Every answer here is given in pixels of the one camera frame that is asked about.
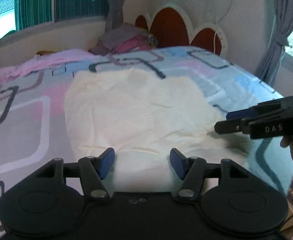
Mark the grey tied curtain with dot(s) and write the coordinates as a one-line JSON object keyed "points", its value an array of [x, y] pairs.
{"points": [[283, 27]]}

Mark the stack of folded clothes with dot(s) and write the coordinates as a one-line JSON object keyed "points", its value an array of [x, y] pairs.
{"points": [[124, 39]]}

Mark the patterned grey pink bedsheet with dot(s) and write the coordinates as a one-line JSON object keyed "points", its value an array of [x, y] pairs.
{"points": [[41, 196]]}

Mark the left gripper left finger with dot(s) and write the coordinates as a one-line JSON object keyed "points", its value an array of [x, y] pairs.
{"points": [[93, 170]]}

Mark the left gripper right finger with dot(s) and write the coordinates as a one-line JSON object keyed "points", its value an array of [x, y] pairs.
{"points": [[190, 171]]}

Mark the window with green curtain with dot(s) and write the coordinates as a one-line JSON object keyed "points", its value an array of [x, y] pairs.
{"points": [[49, 5]]}

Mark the red white scalloped headboard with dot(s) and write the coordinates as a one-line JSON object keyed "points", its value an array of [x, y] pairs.
{"points": [[172, 27]]}

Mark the pink blanket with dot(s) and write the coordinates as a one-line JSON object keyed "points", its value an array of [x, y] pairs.
{"points": [[43, 62]]}

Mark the cream white large garment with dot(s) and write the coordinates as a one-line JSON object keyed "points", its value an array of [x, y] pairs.
{"points": [[142, 118]]}

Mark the grey curtain right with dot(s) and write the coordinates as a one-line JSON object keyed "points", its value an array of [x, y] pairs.
{"points": [[115, 14]]}

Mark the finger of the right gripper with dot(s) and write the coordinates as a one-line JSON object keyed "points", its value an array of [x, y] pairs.
{"points": [[231, 126], [243, 113]]}

